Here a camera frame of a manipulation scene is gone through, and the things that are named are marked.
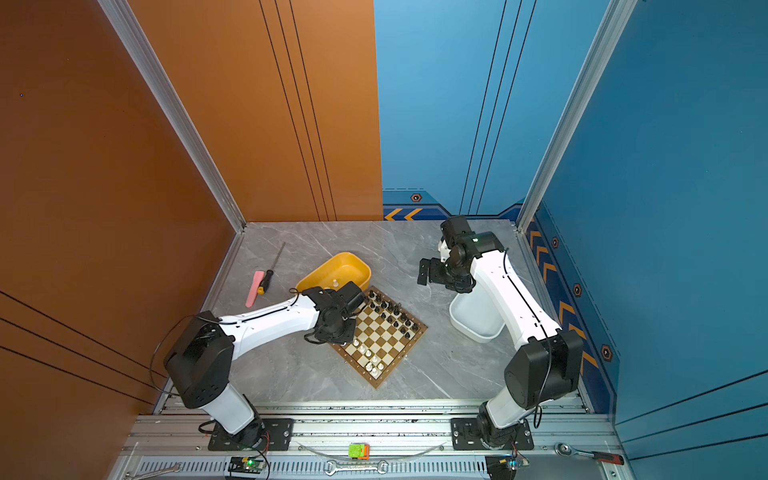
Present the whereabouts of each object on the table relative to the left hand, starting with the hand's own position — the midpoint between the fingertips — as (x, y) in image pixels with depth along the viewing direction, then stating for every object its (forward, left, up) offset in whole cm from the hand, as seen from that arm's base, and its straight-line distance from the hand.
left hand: (348, 336), depth 86 cm
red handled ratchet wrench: (-27, -54, -1) cm, 60 cm away
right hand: (+9, -23, +15) cm, 29 cm away
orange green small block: (-27, -5, -1) cm, 28 cm away
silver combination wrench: (-30, +1, -4) cm, 31 cm away
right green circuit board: (-30, -40, -4) cm, 50 cm away
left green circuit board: (-30, +20, -5) cm, 37 cm away
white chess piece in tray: (+21, +7, -4) cm, 22 cm away
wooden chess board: (+2, -11, -2) cm, 11 cm away
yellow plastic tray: (+27, +4, -2) cm, 27 cm away
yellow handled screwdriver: (+24, +32, -4) cm, 40 cm away
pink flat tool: (+22, +34, -3) cm, 41 cm away
